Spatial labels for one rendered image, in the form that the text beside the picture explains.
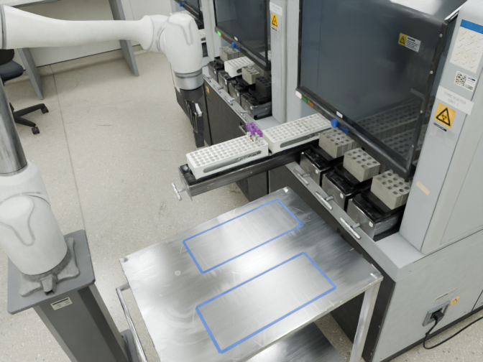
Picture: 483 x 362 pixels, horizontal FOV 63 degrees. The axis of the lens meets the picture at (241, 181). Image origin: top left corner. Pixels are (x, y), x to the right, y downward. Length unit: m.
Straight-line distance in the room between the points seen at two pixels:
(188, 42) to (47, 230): 0.69
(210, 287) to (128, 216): 1.56
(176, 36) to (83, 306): 0.94
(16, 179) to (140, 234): 1.18
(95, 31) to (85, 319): 0.97
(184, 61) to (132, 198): 1.63
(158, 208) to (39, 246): 1.37
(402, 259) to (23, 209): 1.13
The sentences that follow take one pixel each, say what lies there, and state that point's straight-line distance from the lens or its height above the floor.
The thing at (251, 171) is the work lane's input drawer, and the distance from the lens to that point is 1.50.
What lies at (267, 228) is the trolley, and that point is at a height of 0.82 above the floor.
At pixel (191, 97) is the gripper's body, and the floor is 1.13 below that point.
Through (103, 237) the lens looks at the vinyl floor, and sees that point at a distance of 2.52.
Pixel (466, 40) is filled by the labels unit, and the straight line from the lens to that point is 1.01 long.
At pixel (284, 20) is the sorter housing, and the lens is 1.64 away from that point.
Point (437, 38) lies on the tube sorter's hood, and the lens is 1.04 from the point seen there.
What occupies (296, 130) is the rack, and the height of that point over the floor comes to 0.86.
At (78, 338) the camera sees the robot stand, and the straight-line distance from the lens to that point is 1.65.
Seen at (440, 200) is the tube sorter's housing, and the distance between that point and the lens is 1.18.
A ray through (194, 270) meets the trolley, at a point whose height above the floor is 0.82.
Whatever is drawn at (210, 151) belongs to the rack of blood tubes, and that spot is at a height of 0.86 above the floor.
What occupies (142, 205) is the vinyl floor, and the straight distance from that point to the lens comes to 2.65.
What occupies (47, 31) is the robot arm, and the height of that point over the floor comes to 1.41.
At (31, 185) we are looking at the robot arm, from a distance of 1.43.
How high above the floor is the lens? 1.71
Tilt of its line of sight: 40 degrees down
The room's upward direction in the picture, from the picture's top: 5 degrees counter-clockwise
